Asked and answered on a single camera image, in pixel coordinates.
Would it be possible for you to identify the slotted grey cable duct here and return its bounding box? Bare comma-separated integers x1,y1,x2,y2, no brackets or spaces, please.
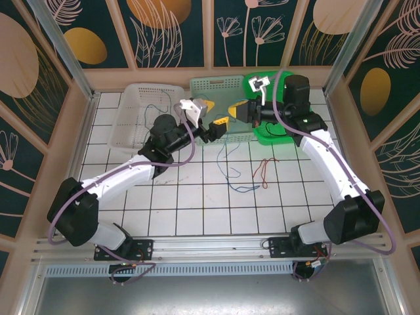
44,262,295,278

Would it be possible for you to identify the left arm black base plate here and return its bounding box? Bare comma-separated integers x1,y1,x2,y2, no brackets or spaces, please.
94,238,154,262

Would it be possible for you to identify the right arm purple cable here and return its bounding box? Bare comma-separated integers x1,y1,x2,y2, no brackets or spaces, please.
272,68,397,283

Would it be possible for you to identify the red black power wire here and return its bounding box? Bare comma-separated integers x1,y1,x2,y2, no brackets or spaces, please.
129,247,146,267
304,249,329,267

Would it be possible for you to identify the white plastic basket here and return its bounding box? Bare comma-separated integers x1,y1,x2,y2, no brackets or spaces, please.
107,82,185,158

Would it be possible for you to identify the aluminium side rail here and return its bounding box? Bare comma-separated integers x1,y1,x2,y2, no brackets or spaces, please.
324,93,388,253
49,91,101,239

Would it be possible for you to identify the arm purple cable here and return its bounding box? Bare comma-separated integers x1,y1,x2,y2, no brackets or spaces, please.
272,68,397,283
47,103,198,286

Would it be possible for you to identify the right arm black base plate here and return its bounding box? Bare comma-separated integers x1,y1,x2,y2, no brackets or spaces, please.
268,236,296,260

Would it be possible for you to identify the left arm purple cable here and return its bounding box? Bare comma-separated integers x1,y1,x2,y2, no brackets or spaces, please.
47,103,198,286

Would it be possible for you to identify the aluminium frame post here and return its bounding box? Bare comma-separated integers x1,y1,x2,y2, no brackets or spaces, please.
322,0,385,98
26,0,99,102

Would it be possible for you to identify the thin red cable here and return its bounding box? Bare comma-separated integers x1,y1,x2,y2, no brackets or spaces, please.
252,157,280,190

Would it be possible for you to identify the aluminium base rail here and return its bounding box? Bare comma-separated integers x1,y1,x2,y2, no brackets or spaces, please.
31,233,390,266

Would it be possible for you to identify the thin blue cable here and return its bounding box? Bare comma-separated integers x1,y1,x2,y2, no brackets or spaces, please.
215,113,262,194

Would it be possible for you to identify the green plastic basket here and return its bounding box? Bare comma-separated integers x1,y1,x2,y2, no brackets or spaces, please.
242,70,318,146

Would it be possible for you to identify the mint plastic basket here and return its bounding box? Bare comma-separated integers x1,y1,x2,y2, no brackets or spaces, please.
189,74,255,147

